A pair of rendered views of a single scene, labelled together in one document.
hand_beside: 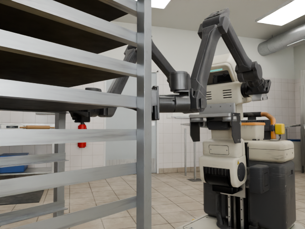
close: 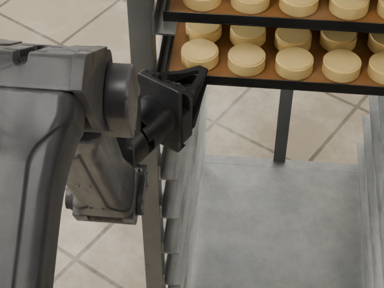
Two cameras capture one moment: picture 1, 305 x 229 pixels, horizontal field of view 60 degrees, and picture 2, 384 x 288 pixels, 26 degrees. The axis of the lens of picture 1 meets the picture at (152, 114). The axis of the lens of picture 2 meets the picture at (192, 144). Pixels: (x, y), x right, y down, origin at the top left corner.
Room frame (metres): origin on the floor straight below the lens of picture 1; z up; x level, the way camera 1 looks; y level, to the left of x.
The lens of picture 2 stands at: (1.43, -0.42, 1.68)
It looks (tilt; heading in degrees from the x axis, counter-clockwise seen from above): 46 degrees down; 143
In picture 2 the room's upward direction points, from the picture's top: straight up
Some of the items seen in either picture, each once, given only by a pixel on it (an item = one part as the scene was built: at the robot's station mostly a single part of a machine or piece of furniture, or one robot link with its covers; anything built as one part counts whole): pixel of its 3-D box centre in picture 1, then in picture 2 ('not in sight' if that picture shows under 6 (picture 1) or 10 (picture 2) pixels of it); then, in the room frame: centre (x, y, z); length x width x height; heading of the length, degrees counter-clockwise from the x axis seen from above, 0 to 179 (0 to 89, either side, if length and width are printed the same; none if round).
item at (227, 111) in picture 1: (215, 122); not in sight; (1.48, -0.35, 0.92); 0.28 x 0.16 x 0.22; 48
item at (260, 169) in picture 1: (236, 178); not in sight; (1.53, -0.48, 0.61); 0.28 x 0.27 x 0.25; 48
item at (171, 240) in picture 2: not in sight; (188, 111); (0.52, 0.25, 0.60); 0.64 x 0.03 x 0.03; 138
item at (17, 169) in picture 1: (13, 162); not in sight; (4.20, 2.19, 0.36); 0.46 x 0.38 x 0.26; 19
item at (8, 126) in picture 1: (12, 126); not in sight; (4.17, 2.20, 0.92); 0.32 x 0.30 x 0.09; 24
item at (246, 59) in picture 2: not in sight; (246, 59); (0.79, 0.14, 0.97); 0.05 x 0.05 x 0.02
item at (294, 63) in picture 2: not in sight; (294, 63); (0.83, 0.19, 0.97); 0.05 x 0.05 x 0.02
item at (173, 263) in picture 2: not in sight; (189, 144); (0.52, 0.25, 0.51); 0.64 x 0.03 x 0.03; 138
